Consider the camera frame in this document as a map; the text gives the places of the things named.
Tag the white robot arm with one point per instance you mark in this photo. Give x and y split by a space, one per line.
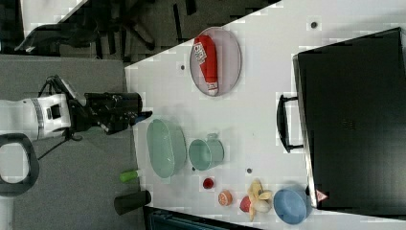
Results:
63 115

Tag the orange slice toy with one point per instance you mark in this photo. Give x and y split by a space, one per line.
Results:
225 198

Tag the black toaster oven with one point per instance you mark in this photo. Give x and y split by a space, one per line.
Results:
351 98

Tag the red toy strawberry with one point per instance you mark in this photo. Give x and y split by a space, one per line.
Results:
245 204

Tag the black cylinder post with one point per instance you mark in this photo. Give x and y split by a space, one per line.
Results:
127 203

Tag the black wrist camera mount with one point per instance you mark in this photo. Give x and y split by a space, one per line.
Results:
63 86

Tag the small red toy fruit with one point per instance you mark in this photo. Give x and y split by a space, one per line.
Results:
208 183

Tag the grey round plate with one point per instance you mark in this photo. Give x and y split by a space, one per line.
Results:
228 62

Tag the green perforated colander basket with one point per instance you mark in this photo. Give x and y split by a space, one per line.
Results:
166 147

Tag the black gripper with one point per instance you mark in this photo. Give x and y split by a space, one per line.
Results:
113 112

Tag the black oven door handle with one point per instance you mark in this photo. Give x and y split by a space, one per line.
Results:
282 123

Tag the red ketchup bottle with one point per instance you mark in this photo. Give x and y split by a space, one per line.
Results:
205 54

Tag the peeled toy banana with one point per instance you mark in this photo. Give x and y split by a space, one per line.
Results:
259 199

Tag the green cup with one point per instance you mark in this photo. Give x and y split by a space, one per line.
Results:
206 154

